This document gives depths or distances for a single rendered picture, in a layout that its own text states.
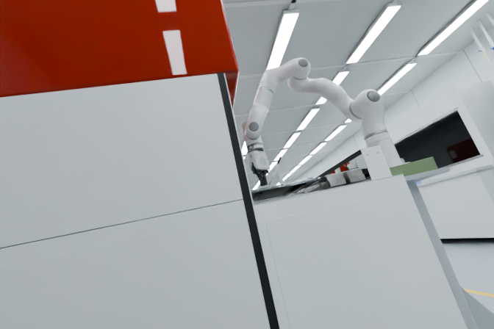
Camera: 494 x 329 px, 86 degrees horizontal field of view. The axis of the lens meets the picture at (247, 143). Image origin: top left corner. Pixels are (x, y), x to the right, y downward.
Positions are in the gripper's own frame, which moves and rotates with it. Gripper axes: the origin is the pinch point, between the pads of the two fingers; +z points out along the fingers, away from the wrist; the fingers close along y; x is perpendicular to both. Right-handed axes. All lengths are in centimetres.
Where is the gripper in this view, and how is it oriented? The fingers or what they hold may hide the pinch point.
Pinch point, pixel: (263, 181)
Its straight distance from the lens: 129.7
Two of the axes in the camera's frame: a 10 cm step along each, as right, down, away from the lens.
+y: 6.9, 0.9, 7.1
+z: 2.1, 9.2, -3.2
